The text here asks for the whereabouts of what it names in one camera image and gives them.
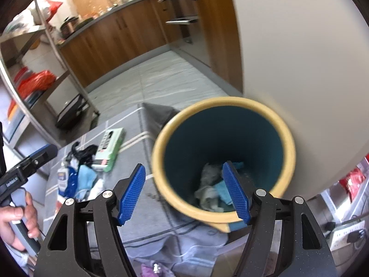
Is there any wooden kitchen cabinet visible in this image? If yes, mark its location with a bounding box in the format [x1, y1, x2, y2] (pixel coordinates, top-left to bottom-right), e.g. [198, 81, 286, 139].
[59, 0, 170, 88]

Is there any white green printed box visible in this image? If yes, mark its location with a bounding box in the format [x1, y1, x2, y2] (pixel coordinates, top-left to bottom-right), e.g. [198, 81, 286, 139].
[92, 127, 126, 173]

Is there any white crumpled tissue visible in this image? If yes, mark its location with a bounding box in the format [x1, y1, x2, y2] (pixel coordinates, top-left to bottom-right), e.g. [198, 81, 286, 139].
[86, 179, 105, 202]

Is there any light blue crumpled cloth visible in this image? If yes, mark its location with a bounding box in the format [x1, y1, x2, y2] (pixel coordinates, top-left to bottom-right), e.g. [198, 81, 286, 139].
[213, 162, 245, 206]

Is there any blue white plastic wrapper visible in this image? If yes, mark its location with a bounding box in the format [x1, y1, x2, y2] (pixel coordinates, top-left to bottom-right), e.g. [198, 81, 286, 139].
[64, 169, 80, 199]

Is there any metal shelf rack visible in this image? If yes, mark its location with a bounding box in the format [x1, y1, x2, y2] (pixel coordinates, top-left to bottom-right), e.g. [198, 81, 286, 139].
[0, 0, 101, 151]

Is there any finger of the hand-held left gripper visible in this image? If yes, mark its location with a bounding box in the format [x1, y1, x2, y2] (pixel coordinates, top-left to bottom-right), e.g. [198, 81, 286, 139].
[18, 144, 59, 176]

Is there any short metal oven handle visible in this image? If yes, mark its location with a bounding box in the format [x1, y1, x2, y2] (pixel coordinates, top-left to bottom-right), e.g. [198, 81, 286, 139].
[166, 16, 199, 25]

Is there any white power strip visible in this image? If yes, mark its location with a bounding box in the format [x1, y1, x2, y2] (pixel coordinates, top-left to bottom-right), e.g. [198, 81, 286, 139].
[329, 221, 367, 251]

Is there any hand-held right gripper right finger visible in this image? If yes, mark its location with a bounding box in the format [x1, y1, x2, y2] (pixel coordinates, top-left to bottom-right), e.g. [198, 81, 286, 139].
[222, 161, 338, 277]

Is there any grey crumpled cloth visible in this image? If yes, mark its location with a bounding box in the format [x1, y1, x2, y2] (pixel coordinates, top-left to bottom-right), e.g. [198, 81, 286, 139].
[194, 163, 231, 212]

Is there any white bottle with blue label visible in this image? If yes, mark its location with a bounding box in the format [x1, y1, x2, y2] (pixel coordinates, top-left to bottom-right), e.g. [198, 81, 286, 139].
[57, 162, 70, 197]

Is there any small red plastic bag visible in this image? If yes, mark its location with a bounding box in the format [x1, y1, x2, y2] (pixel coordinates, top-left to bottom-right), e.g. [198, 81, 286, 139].
[39, 0, 63, 24]

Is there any purple cloth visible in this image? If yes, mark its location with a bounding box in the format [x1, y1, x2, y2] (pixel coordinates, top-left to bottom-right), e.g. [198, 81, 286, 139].
[141, 261, 174, 277]

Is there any dark rice cooker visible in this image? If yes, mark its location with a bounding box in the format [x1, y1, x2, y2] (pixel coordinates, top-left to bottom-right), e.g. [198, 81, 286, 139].
[60, 17, 80, 39]

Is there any large red plastic bag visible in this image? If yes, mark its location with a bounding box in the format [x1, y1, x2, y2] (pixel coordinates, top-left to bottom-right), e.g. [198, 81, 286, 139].
[17, 70, 57, 99]

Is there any light blue rag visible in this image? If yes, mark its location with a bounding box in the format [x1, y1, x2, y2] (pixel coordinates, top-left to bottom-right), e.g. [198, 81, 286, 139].
[76, 164, 98, 197]

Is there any yellow-rimmed teal waste bin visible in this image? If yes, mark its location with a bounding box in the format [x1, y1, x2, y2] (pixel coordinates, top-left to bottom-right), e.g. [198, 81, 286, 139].
[151, 97, 297, 233]

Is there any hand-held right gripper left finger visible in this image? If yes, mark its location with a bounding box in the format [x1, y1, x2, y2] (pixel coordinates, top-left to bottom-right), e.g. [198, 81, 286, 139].
[34, 163, 146, 277]

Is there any grey plaid blanket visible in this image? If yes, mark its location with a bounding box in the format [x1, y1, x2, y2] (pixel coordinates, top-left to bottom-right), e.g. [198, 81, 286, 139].
[43, 102, 251, 266]

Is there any red snack packet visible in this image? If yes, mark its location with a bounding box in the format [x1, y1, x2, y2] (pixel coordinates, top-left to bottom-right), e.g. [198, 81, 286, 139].
[339, 169, 366, 203]

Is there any black floor appliance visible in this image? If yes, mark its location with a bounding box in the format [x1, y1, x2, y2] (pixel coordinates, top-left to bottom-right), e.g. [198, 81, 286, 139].
[55, 94, 90, 130]

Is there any person's left hand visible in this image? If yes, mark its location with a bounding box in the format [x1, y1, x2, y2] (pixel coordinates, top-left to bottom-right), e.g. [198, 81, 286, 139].
[0, 192, 39, 251]

